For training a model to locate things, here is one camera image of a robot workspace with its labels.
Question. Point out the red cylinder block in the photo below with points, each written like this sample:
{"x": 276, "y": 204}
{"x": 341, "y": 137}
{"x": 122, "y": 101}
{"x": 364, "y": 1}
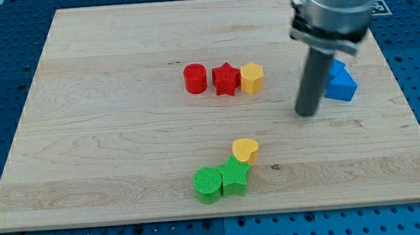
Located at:
{"x": 195, "y": 78}

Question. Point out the light wooden board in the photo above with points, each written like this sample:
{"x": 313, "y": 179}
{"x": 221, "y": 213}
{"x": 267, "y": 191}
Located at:
{"x": 110, "y": 136}

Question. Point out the yellow hexagon block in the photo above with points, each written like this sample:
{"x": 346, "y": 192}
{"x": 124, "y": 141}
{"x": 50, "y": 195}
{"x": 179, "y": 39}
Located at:
{"x": 252, "y": 78}

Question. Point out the blue triangle block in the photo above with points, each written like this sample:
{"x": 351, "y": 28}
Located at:
{"x": 342, "y": 87}

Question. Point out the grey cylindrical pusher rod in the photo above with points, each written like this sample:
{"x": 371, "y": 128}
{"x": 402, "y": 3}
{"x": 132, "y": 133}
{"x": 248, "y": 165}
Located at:
{"x": 314, "y": 77}

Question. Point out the white fiducial marker tag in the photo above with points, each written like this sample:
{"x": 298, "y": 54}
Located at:
{"x": 380, "y": 8}

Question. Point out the blue block behind rod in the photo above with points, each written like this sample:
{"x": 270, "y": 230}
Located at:
{"x": 336, "y": 67}

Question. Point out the red star block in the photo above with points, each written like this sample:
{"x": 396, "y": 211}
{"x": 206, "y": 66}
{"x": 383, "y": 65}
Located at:
{"x": 226, "y": 79}

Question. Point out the yellow heart block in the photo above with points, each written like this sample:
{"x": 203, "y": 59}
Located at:
{"x": 245, "y": 150}

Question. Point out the green cylinder block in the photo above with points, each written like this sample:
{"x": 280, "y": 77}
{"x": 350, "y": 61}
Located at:
{"x": 207, "y": 183}

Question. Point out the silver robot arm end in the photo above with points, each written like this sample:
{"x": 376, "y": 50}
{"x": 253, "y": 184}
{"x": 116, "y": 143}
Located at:
{"x": 331, "y": 25}

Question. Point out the green star block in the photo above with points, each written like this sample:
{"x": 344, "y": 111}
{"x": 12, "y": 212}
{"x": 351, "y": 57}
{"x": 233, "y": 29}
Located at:
{"x": 235, "y": 175}

